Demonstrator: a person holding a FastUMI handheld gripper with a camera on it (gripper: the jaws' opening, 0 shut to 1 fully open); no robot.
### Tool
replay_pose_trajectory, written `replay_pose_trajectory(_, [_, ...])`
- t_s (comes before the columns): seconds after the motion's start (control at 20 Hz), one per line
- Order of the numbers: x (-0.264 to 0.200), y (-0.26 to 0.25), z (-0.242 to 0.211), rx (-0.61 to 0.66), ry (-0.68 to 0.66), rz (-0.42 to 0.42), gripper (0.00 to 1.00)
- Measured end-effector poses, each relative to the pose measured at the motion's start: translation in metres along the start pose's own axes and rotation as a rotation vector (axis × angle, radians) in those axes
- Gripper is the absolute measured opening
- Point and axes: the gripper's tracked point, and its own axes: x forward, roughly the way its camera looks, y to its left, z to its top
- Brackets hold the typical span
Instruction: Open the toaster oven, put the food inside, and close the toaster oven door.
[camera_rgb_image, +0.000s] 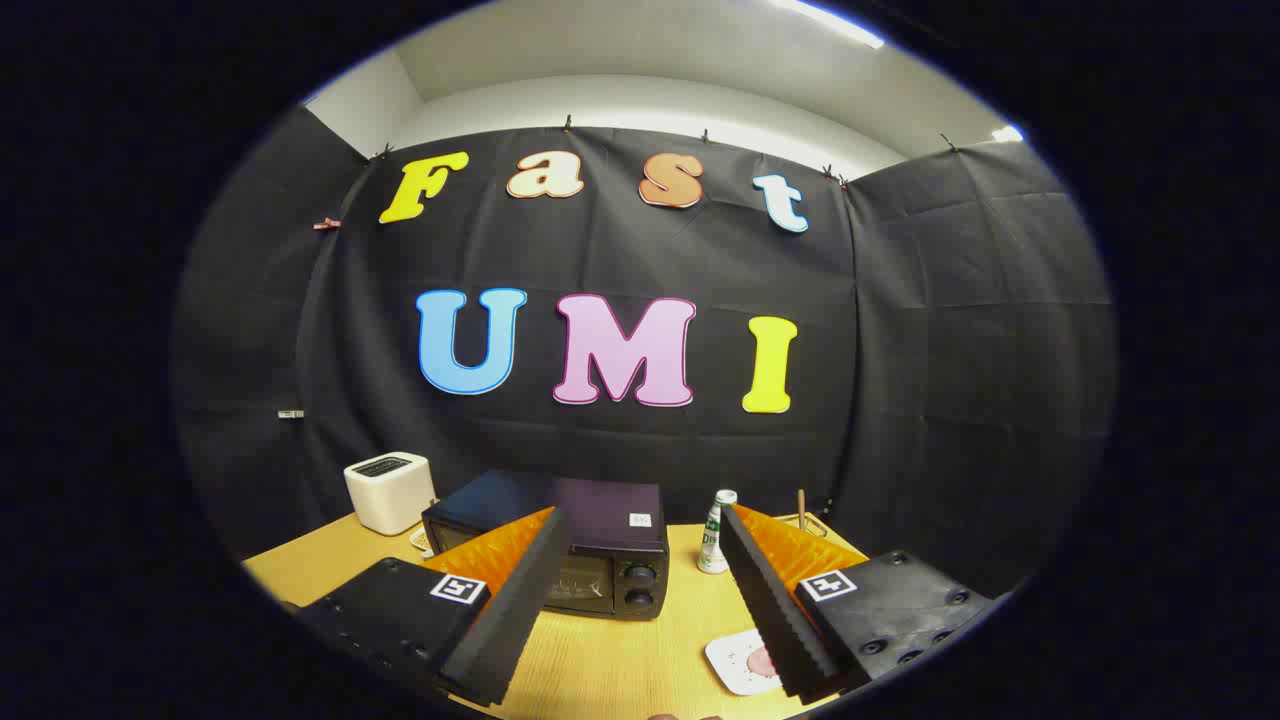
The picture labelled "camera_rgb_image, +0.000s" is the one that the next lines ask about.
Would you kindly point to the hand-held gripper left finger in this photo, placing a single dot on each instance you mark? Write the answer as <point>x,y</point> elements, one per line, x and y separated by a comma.
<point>510,620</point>

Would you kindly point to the black toaster oven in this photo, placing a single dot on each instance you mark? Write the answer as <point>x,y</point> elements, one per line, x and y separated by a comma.
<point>610,510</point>

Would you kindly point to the white square plate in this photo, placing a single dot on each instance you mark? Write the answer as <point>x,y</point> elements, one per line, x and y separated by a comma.
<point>730,660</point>

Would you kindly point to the white bottle with green label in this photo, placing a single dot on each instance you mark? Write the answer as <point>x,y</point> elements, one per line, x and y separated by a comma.
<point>713,545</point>

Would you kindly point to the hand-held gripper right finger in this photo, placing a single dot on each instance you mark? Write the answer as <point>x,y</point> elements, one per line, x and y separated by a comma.
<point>775,620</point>

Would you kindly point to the white bread toaster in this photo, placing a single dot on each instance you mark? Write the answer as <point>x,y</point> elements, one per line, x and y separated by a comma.
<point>390,500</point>

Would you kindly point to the pink round cake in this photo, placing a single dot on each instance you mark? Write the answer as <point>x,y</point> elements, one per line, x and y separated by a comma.
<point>761,663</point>

